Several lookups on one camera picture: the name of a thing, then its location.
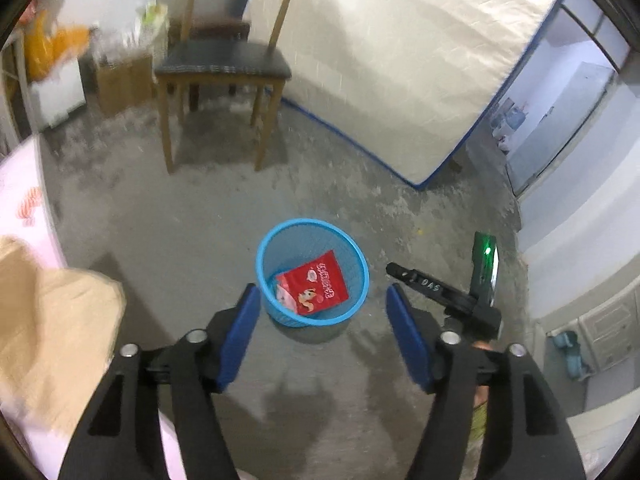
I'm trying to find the wooden chair black seat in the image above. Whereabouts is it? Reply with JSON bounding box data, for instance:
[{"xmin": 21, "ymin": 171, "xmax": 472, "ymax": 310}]
[{"xmin": 154, "ymin": 0, "xmax": 292, "ymax": 174}]

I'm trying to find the white mattress blue edge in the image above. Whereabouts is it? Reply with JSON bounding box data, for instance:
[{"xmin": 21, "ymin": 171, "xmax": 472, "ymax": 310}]
[{"xmin": 278, "ymin": 0, "xmax": 558, "ymax": 188}]

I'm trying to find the blue mesh trash bin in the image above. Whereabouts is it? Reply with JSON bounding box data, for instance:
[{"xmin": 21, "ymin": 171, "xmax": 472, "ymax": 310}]
[{"xmin": 255, "ymin": 218, "xmax": 370, "ymax": 328}]

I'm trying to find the yellow plastic bag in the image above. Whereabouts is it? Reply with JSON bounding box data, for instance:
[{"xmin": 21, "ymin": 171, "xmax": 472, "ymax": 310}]
[{"xmin": 24, "ymin": 10, "xmax": 90, "ymax": 81}]

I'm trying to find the white storage box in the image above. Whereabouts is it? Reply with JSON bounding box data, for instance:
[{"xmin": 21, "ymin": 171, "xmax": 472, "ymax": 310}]
[{"xmin": 29, "ymin": 58, "xmax": 86, "ymax": 130}]

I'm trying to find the right hand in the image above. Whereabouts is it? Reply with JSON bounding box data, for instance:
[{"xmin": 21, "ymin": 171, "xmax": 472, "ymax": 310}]
[{"xmin": 473, "ymin": 341, "xmax": 492, "ymax": 408}]

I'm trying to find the brown cardboard box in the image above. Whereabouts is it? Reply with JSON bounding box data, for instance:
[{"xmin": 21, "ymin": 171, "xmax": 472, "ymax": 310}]
[{"xmin": 96, "ymin": 55, "xmax": 153, "ymax": 117}]

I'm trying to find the red snack bag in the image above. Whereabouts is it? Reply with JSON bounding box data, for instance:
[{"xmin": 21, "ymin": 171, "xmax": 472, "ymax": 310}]
[{"xmin": 273, "ymin": 250, "xmax": 349, "ymax": 316}]

